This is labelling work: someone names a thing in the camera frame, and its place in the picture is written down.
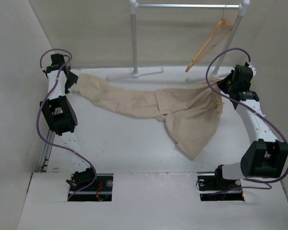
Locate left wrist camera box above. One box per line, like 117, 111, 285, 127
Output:
50, 53, 65, 70

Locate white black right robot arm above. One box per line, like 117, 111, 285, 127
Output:
196, 68, 288, 195

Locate white metal clothes rack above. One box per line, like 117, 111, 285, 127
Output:
106, 0, 251, 81

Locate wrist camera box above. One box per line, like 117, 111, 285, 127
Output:
50, 53, 65, 70
232, 62, 256, 91

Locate beige trousers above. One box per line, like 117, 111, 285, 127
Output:
71, 74, 224, 160

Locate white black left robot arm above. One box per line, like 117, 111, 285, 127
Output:
39, 64, 98, 193

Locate wooden clothes hanger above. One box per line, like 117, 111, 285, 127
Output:
185, 4, 233, 73

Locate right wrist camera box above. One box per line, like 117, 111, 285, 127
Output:
232, 62, 256, 91

